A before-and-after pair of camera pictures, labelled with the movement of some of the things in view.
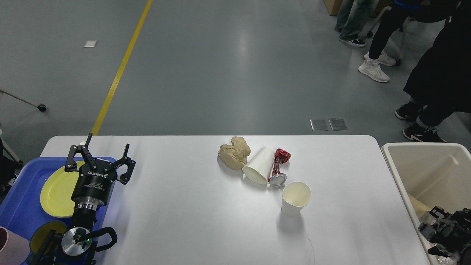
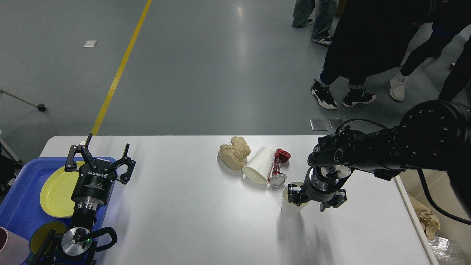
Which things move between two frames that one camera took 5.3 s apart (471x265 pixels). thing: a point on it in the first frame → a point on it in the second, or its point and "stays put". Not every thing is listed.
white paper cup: (296, 195) stays put
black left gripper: (93, 188) stays put
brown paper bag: (234, 155) stays put
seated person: (439, 84) → (369, 38)
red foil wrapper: (278, 179) stays put
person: (354, 16) → (326, 13)
